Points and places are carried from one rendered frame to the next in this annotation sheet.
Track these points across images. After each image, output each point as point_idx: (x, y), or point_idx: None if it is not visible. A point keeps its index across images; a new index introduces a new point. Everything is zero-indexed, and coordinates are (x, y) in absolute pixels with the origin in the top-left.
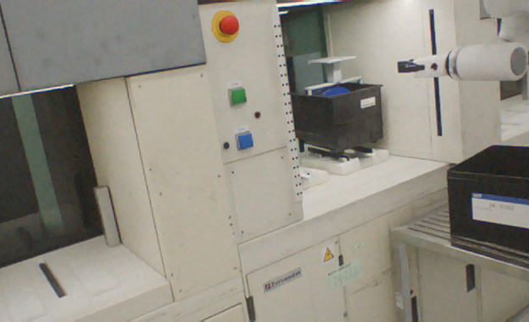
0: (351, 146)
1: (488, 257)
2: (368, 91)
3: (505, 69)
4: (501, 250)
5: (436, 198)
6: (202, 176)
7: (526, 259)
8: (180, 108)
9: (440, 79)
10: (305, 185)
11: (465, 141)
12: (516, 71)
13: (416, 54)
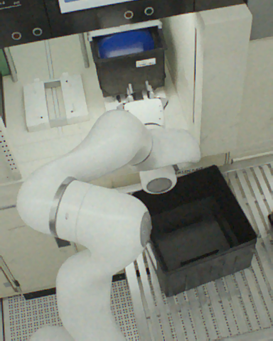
0: (123, 93)
1: (125, 267)
2: (146, 54)
3: (143, 188)
4: (142, 263)
5: None
6: None
7: (143, 284)
8: None
9: (195, 88)
10: (63, 123)
11: (205, 143)
12: (155, 190)
13: (189, 49)
